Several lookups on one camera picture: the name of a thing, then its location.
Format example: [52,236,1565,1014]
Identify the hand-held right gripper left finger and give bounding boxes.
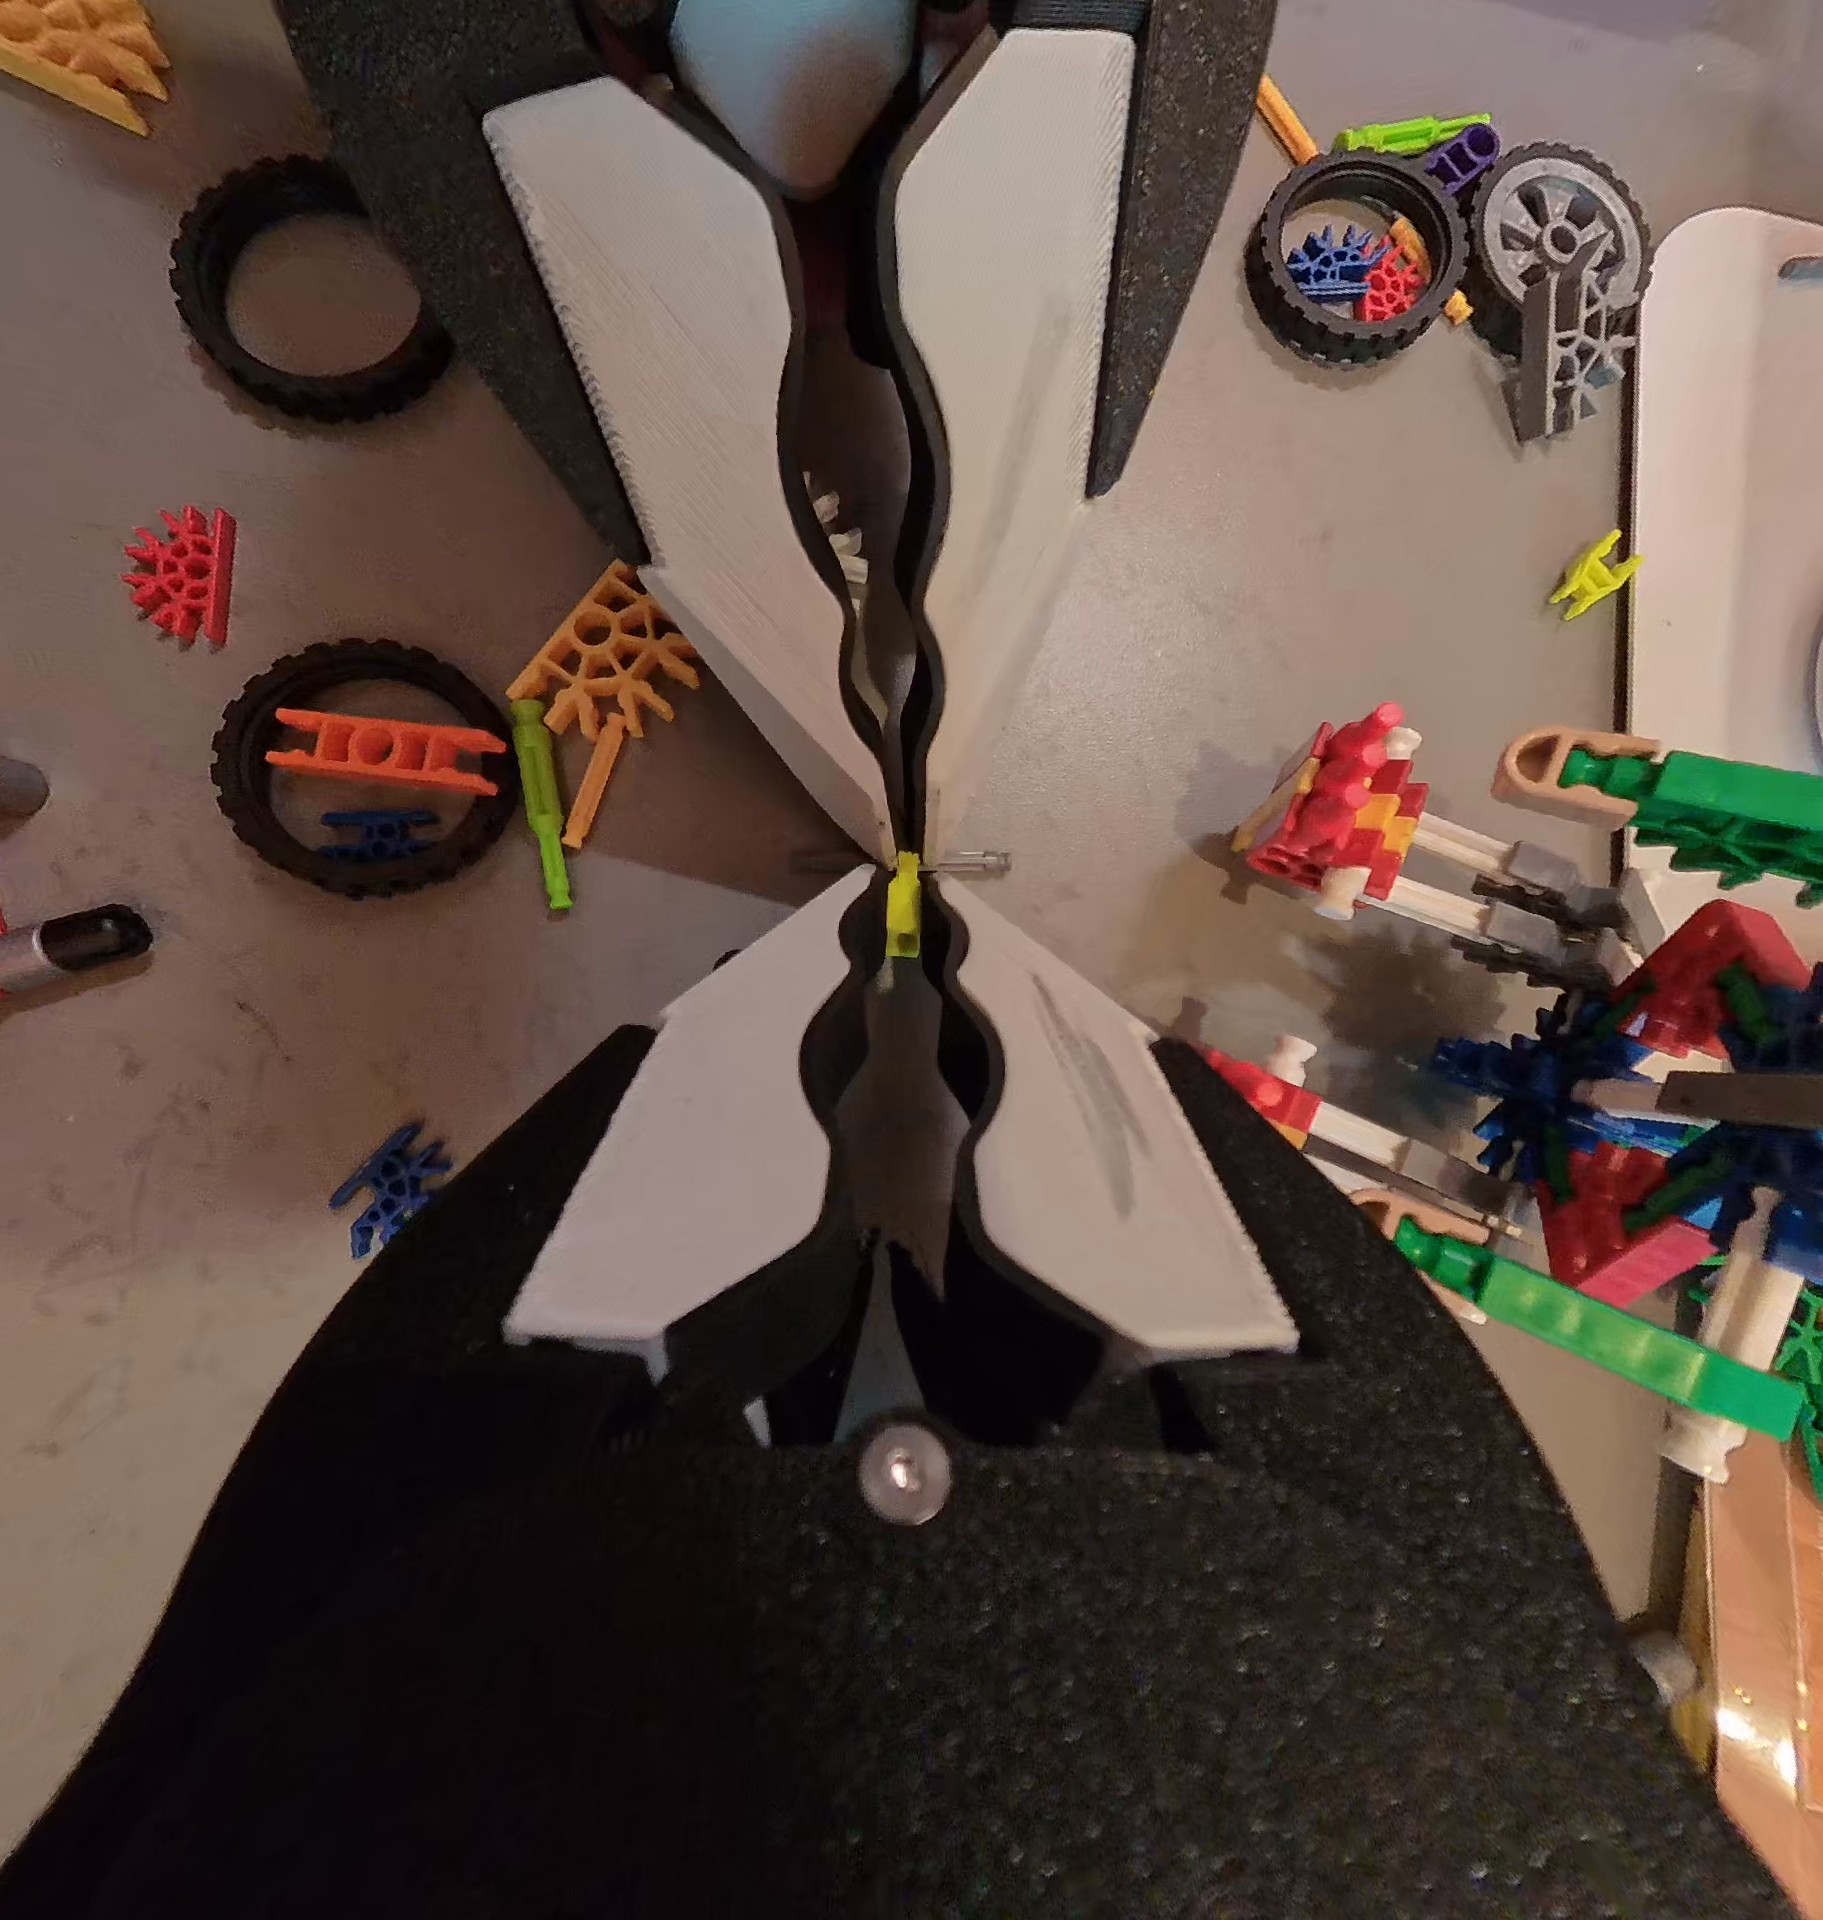
[502,859,872,1387]

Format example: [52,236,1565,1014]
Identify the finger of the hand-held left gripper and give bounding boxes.
[485,75,909,866]
[878,26,1140,866]

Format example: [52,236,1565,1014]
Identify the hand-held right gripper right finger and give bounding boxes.
[927,866,1302,1373]

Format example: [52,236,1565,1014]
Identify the yellow green clip connector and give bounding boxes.
[1548,525,1642,621]
[878,848,927,1002]

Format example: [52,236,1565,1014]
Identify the thin grey rod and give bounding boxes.
[792,848,1017,881]

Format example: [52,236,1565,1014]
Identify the blue lattice connector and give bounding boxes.
[325,1120,459,1261]

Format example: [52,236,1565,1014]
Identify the white snowflake connector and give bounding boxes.
[808,468,872,587]

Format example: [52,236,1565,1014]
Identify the empty black toy tyre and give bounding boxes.
[166,154,459,425]

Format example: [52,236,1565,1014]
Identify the blue fan connector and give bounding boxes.
[1280,229,1380,302]

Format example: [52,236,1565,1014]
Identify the yellow fan connector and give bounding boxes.
[0,0,174,140]

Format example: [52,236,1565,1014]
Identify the orange lattice connector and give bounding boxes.
[506,559,704,745]

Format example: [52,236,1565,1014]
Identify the light green rod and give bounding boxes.
[513,695,580,910]
[1330,109,1495,157]

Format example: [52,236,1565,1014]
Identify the small blue connector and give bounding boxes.
[316,809,447,866]

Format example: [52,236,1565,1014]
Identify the orange ladder piece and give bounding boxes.
[262,708,513,795]

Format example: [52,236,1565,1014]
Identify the red half-round connector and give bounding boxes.
[119,509,236,647]

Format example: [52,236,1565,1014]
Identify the grey spoked toy wheel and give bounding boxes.
[1467,140,1652,351]

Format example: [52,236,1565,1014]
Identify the grey lattice connector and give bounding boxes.
[1506,230,1642,448]

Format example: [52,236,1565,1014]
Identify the white board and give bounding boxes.
[1611,208,1823,909]

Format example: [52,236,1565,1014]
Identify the multicolour construction toy model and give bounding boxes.
[1203,699,1823,1552]

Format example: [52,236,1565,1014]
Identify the printed cardboard box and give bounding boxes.
[1677,1436,1823,1920]

